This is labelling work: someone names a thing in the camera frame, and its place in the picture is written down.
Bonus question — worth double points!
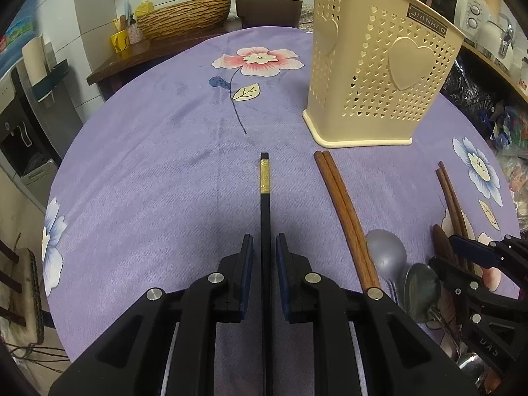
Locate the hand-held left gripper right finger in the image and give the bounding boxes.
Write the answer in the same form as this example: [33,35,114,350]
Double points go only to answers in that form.
[275,233,483,396]

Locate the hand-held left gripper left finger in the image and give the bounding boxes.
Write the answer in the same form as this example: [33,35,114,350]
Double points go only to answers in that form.
[47,234,254,396]

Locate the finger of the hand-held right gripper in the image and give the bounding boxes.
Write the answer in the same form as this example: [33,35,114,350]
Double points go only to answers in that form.
[428,255,528,364]
[449,234,528,275]

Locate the dark wooden spoon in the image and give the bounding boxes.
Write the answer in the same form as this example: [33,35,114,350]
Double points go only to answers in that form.
[431,224,459,265]

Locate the shiny steel spoon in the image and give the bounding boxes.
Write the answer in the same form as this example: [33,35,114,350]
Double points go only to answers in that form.
[403,263,487,389]

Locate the dark brown wooden chopstick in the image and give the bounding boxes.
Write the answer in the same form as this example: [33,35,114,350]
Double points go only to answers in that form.
[436,168,468,271]
[438,161,476,258]

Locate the black chopstick with gold band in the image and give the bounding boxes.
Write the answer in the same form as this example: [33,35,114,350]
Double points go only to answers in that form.
[260,152,275,396]

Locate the matte grey spoon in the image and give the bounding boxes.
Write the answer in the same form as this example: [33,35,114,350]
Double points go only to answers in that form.
[366,228,409,303]

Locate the reddish brown wooden chopstick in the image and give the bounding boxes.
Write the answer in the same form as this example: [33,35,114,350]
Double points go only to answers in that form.
[314,151,369,294]
[322,151,381,290]

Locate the cream perforated utensil holder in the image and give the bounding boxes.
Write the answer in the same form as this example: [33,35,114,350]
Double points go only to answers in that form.
[302,0,467,148]

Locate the pile of colourful plastic bags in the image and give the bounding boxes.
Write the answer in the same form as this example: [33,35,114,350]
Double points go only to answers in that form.
[486,102,528,232]

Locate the purple floral tablecloth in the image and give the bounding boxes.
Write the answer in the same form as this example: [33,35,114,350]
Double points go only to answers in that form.
[42,26,523,396]

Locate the black plastic bag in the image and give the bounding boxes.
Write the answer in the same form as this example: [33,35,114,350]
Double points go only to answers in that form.
[443,58,505,133]

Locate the light wooden shelf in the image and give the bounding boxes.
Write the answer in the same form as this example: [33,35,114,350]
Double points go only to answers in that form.
[457,40,528,105]

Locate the white electric kettle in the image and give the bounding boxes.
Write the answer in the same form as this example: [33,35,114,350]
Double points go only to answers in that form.
[478,12,517,63]

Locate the chair with woven seat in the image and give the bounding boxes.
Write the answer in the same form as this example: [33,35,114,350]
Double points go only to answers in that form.
[0,234,47,348]

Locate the grey water dispenser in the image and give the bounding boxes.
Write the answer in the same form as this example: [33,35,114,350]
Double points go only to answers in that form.
[0,37,84,209]

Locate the woven basket wash basin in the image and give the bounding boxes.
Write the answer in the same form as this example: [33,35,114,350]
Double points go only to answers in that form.
[136,0,232,42]

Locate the yellow cup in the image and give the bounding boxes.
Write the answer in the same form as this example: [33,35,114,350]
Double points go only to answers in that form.
[109,29,131,53]

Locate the white and brown rice cooker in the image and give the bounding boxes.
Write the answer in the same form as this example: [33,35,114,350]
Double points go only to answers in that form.
[235,0,306,30]

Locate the white cup dispenser tube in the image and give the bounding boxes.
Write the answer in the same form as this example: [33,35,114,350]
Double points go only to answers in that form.
[22,34,70,104]

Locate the blue water jug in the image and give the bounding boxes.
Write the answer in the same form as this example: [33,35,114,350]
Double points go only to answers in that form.
[0,16,34,55]

